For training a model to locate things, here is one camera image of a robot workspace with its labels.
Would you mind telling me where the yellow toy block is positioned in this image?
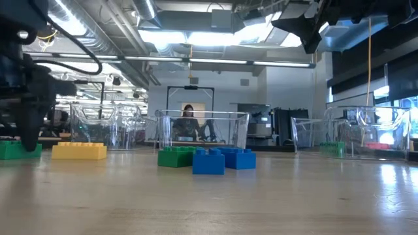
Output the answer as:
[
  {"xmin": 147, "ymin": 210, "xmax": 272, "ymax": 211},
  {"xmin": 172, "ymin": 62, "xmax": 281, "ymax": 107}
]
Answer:
[{"xmin": 51, "ymin": 142, "xmax": 108, "ymax": 161}]

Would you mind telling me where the grey ceiling box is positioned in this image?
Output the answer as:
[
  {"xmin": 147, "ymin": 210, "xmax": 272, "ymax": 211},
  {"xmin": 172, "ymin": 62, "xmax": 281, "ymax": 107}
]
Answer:
[{"xmin": 210, "ymin": 8, "xmax": 236, "ymax": 33}]

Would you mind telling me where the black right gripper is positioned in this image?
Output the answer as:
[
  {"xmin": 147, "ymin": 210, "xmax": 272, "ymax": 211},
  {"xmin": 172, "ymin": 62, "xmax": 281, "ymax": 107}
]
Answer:
[{"xmin": 271, "ymin": 0, "xmax": 330, "ymax": 54}]

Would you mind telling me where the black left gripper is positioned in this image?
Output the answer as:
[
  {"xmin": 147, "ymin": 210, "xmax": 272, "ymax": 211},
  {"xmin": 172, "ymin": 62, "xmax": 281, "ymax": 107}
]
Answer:
[{"xmin": 0, "ymin": 54, "xmax": 78, "ymax": 153}]

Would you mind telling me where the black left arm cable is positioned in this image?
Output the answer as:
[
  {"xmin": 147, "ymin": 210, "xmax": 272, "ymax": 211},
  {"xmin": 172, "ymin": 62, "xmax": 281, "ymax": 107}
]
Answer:
[{"xmin": 27, "ymin": 0, "xmax": 104, "ymax": 76}]

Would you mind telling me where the blue toy block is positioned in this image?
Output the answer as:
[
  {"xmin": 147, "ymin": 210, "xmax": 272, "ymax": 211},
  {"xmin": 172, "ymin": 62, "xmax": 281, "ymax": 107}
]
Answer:
[
  {"xmin": 215, "ymin": 146, "xmax": 257, "ymax": 170},
  {"xmin": 192, "ymin": 148, "xmax": 225, "ymax": 176}
]

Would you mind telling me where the person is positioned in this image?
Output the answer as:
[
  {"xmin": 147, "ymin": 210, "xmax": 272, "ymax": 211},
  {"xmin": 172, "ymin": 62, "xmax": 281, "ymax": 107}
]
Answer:
[
  {"xmin": 48, "ymin": 109, "xmax": 71, "ymax": 138},
  {"xmin": 172, "ymin": 104, "xmax": 202, "ymax": 142}
]

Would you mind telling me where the clear plastic bin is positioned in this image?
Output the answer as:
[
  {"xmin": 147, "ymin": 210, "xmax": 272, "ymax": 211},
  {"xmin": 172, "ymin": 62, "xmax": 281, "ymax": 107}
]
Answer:
[
  {"xmin": 70, "ymin": 103, "xmax": 157, "ymax": 151},
  {"xmin": 155, "ymin": 109, "xmax": 251, "ymax": 151},
  {"xmin": 290, "ymin": 105, "xmax": 412, "ymax": 161}
]

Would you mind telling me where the green toy block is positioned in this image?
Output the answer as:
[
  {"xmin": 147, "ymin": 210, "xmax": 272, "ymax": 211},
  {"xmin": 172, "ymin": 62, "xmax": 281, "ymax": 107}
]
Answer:
[
  {"xmin": 0, "ymin": 140, "xmax": 42, "ymax": 161},
  {"xmin": 157, "ymin": 146, "xmax": 200, "ymax": 168},
  {"xmin": 319, "ymin": 141, "xmax": 346, "ymax": 159}
]

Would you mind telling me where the red bag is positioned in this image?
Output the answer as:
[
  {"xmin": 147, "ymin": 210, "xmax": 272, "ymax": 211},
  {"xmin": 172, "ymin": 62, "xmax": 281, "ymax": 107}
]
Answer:
[{"xmin": 364, "ymin": 142, "xmax": 391, "ymax": 151}]

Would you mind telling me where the yellow cable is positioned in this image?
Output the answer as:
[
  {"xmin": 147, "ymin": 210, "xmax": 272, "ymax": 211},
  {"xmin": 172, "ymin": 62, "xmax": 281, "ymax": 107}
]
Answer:
[{"xmin": 359, "ymin": 18, "xmax": 373, "ymax": 146}]

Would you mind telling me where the long ceiling light bar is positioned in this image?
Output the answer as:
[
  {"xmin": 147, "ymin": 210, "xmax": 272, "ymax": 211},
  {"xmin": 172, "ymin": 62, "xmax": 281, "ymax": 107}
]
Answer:
[{"xmin": 22, "ymin": 52, "xmax": 317, "ymax": 69}]

